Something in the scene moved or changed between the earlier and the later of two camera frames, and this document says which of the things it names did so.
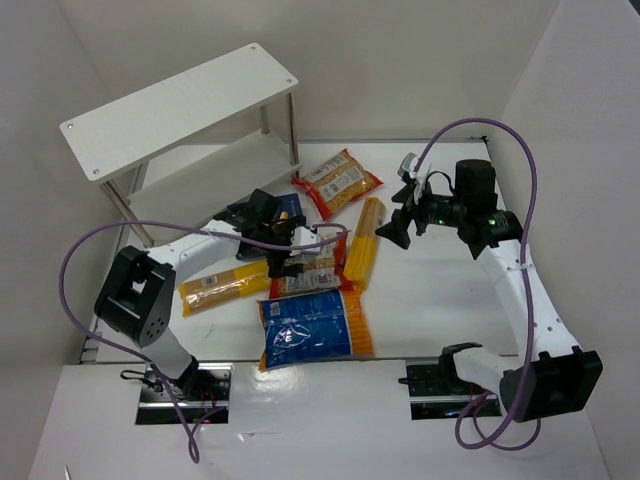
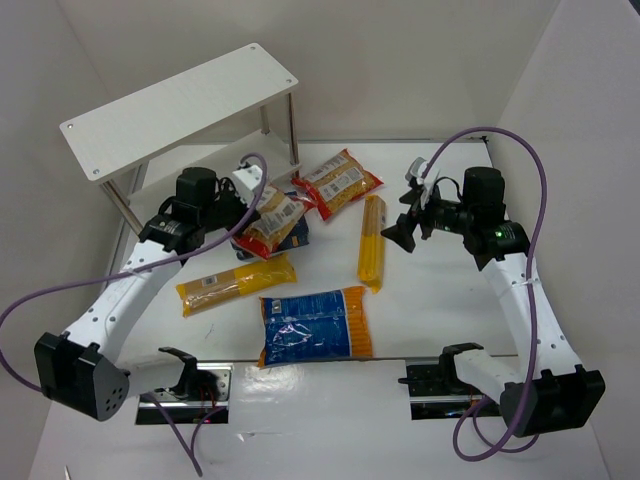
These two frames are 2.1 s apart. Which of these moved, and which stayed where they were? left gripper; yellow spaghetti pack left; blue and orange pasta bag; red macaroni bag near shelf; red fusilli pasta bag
Moved: left gripper; red fusilli pasta bag
Stayed: blue and orange pasta bag; yellow spaghetti pack left; red macaroni bag near shelf
